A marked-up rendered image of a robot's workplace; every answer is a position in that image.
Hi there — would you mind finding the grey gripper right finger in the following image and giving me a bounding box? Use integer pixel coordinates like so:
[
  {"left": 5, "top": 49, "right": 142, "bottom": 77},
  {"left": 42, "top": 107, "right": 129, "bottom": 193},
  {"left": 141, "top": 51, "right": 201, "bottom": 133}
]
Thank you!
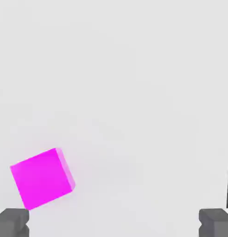
[{"left": 198, "top": 208, "right": 228, "bottom": 237}]

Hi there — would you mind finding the small magenta cube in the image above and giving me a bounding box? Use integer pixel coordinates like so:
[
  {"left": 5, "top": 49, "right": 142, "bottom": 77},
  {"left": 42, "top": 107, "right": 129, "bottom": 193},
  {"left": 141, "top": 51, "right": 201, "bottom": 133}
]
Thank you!
[{"left": 9, "top": 147, "right": 76, "bottom": 211}]

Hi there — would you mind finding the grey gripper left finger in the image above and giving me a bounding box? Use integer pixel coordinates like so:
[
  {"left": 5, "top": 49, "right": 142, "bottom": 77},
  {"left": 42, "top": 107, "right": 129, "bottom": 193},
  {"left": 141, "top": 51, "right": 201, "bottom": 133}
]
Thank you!
[{"left": 0, "top": 208, "right": 30, "bottom": 237}]

